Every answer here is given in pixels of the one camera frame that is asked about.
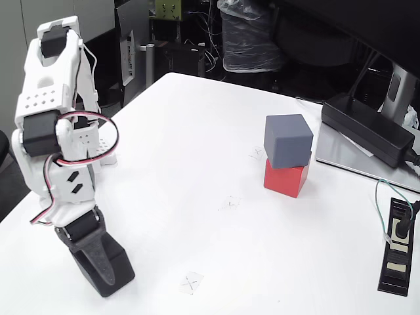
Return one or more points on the black block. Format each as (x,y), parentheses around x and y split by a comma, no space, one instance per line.
(123,269)

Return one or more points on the grey block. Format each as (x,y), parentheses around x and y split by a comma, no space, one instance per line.
(288,141)

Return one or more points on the black chair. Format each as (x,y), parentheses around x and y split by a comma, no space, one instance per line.
(2,144)

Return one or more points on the black computer case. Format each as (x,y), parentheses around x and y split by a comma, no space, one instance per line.
(180,59)

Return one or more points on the red block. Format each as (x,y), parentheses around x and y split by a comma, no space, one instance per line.
(283,182)

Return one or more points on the green circuit board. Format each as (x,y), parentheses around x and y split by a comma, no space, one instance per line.
(168,10)

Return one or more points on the black power adapter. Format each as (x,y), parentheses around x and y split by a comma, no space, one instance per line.
(364,128)

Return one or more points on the black power strip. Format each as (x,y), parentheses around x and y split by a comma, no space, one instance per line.
(395,262)

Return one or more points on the silver monitor stand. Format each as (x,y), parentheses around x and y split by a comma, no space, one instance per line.
(398,92)

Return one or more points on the white crumpled plastic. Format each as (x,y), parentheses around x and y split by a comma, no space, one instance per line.
(411,116)

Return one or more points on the black monitor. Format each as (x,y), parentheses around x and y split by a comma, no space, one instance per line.
(377,26)

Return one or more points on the grey metal post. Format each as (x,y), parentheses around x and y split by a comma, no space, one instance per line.
(149,62)

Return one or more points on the silver monitor base plate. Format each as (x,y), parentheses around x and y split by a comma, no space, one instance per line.
(344,157)

